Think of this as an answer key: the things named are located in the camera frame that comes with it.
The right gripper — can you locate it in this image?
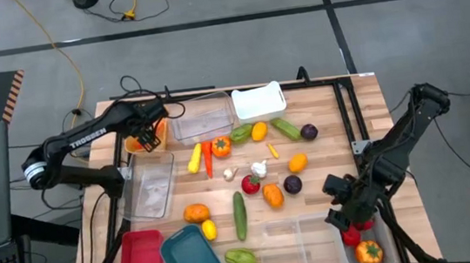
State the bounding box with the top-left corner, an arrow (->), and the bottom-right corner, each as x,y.
320,168 -> 381,234

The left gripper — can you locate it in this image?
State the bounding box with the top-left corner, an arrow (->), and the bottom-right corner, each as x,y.
131,95 -> 173,155

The red tomato green calyx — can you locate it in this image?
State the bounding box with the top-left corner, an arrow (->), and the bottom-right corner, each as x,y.
353,219 -> 377,233

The red round fruit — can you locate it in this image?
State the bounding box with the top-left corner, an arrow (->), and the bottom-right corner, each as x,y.
339,225 -> 363,249

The yellow corn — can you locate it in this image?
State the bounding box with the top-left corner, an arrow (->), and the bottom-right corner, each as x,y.
185,142 -> 206,175

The dark purple round fruit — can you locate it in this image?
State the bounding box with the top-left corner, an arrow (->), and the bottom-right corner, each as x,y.
299,122 -> 319,142
282,173 -> 305,196

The orange citrus fruit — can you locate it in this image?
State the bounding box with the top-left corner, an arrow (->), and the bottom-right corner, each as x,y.
286,152 -> 310,175

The white garlic bulb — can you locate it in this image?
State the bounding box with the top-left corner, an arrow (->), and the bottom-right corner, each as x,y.
250,158 -> 270,180

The small beige garlic bulb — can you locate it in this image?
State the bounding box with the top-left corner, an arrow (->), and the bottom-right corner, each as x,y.
221,166 -> 240,184

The brown bread loaf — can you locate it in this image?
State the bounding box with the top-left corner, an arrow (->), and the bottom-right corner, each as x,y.
181,202 -> 212,226

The red strawberry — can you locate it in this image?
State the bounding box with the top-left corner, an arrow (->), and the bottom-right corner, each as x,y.
239,172 -> 263,197

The light green zucchini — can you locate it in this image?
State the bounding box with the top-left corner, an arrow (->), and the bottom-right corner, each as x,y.
269,115 -> 303,145

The dark green cucumber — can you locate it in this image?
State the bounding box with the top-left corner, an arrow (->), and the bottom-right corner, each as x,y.
231,190 -> 251,242

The yellow lemon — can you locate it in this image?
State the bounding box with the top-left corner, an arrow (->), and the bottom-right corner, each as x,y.
249,120 -> 270,143

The orange plastic basket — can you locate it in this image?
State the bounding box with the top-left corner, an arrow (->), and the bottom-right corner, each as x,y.
121,116 -> 172,156

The clear plastic bin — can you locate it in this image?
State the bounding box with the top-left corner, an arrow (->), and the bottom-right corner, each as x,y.
296,209 -> 350,263
114,148 -> 182,226
256,216 -> 309,263
168,90 -> 238,147

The grey plastic bin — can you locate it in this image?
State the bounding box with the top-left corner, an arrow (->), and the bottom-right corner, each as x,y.
338,209 -> 398,263

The white plastic basket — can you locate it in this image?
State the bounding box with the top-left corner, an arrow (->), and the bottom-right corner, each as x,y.
229,79 -> 290,126

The red plastic basket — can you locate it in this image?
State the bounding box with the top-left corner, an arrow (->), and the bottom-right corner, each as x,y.
112,227 -> 167,263

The teal plastic basket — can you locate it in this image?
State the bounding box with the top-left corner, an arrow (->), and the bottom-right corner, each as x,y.
157,220 -> 225,263

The black looped cable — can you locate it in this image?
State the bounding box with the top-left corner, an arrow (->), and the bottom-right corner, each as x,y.
118,69 -> 186,125

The black metal table frame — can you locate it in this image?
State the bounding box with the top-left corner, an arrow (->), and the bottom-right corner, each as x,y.
53,53 -> 445,263

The yellow cable with plug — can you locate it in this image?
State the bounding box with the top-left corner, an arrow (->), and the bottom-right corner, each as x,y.
122,0 -> 145,22

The long yellow floor cable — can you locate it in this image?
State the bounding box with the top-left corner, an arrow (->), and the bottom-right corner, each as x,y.
10,0 -> 92,161

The black floor cable loop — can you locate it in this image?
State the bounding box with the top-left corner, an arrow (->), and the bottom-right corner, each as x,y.
83,0 -> 171,28

